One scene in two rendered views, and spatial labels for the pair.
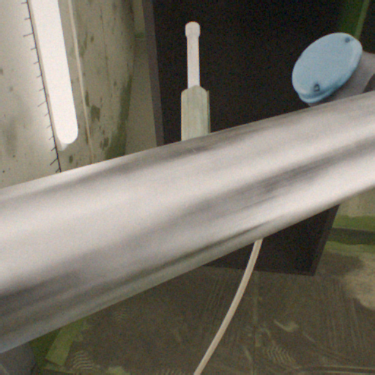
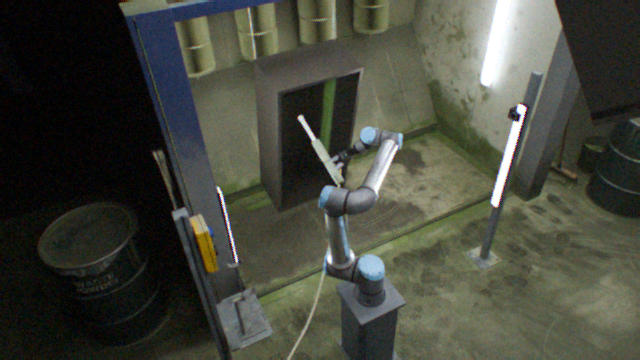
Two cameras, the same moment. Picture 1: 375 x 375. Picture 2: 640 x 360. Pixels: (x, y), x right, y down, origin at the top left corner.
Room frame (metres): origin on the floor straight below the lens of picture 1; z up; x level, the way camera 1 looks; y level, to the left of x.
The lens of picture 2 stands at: (-1.08, 1.27, 2.89)
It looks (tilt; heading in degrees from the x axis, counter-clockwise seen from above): 39 degrees down; 325
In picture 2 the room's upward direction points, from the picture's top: 3 degrees counter-clockwise
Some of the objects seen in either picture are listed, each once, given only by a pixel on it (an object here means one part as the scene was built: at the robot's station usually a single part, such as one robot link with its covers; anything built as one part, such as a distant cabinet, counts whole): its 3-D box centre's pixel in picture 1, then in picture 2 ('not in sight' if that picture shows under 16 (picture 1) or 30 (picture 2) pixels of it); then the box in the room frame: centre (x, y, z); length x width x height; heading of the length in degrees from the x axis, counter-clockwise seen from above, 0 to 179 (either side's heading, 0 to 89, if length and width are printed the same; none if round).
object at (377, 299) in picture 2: not in sight; (370, 288); (0.10, 0.12, 0.69); 0.19 x 0.19 x 0.10
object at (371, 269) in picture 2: not in sight; (369, 273); (0.11, 0.12, 0.83); 0.17 x 0.15 x 0.18; 32
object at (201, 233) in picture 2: not in sight; (204, 244); (0.34, 0.92, 1.42); 0.12 x 0.06 x 0.26; 170
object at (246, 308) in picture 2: not in sight; (241, 298); (0.32, 0.81, 0.95); 0.26 x 0.15 x 0.32; 170
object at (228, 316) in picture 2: not in sight; (242, 318); (0.33, 0.83, 0.78); 0.31 x 0.23 x 0.01; 170
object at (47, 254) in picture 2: not in sight; (89, 234); (1.42, 1.32, 0.86); 0.54 x 0.54 x 0.01
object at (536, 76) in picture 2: not in sight; (505, 180); (0.13, -1.16, 0.82); 0.05 x 0.05 x 1.64; 80
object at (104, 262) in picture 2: not in sight; (111, 276); (1.42, 1.31, 0.44); 0.59 x 0.58 x 0.89; 61
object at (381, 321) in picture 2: not in sight; (368, 324); (0.10, 0.12, 0.32); 0.31 x 0.31 x 0.64; 80
